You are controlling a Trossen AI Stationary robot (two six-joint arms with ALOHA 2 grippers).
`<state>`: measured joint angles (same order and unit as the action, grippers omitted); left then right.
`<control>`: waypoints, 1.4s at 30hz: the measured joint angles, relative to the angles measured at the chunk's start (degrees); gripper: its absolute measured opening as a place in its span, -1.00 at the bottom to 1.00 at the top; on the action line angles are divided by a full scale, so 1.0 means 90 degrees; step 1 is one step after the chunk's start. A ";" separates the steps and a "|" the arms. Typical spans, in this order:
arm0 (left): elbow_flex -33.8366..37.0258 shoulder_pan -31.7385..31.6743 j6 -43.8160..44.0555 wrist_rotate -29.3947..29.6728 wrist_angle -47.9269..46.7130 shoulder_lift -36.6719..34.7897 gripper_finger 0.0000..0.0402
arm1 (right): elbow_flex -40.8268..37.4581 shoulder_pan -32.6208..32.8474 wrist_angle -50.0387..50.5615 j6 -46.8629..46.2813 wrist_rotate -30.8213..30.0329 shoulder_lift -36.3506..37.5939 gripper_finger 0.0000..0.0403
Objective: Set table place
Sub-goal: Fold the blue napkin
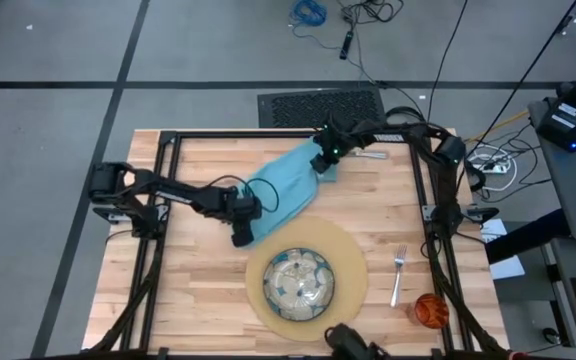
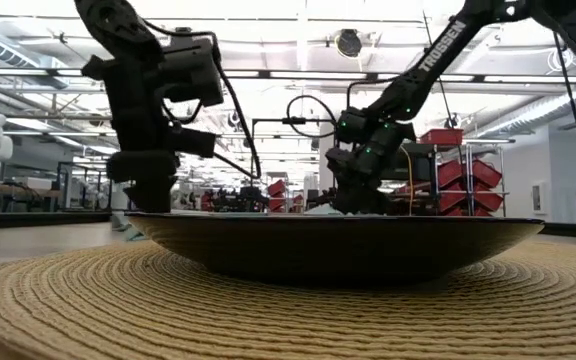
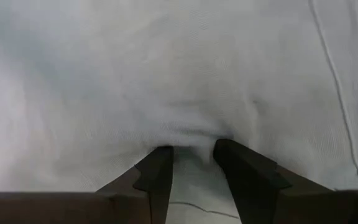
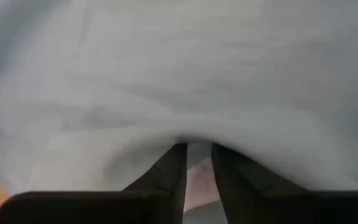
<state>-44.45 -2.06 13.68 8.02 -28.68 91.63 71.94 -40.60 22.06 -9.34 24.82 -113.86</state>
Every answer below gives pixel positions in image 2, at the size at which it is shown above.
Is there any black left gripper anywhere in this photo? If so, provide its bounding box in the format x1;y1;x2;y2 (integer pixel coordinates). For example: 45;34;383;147
106;74;217;214

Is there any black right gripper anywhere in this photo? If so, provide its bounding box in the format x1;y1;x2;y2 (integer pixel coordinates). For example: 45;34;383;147
325;145;394;216

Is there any teal cloth napkin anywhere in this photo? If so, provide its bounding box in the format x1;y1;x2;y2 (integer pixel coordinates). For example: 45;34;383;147
111;203;342;242

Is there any round woven straw placemat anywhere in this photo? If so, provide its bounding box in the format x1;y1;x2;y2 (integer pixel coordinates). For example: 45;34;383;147
0;242;576;360

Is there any black monitor screen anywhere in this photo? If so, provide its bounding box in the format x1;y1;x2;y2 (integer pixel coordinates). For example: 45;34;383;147
392;142;437;182

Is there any red plastic storage bin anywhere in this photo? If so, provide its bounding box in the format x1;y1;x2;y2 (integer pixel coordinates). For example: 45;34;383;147
437;159;465;189
437;188;469;215
472;189;504;213
420;128;464;147
470;158;503;189
267;179;288;214

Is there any metal rack shelf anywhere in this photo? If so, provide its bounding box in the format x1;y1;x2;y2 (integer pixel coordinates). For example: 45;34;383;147
431;141;510;217

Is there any orange hanging cable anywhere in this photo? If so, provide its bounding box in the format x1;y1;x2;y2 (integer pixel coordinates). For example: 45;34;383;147
400;144;415;216

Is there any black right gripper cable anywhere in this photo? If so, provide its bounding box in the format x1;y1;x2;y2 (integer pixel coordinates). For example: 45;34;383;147
286;77;399;140

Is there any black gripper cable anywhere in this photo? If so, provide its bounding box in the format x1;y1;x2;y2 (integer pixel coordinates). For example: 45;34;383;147
140;19;263;180
286;77;399;140

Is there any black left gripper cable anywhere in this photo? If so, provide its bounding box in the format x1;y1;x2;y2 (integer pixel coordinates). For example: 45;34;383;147
140;19;263;180

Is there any black gantry frame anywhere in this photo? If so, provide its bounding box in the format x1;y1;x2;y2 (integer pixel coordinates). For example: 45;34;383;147
250;117;338;201

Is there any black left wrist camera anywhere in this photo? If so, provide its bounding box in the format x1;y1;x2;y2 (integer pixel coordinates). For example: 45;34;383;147
160;34;225;109

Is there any thin black hanging cable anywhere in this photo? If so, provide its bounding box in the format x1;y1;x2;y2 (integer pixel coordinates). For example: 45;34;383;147
421;9;458;129

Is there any black ceiling cable reel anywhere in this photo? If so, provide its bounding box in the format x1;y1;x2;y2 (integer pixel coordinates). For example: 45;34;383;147
336;28;363;59

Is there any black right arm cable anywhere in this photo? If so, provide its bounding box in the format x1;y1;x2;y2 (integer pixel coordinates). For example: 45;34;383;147
552;29;576;197

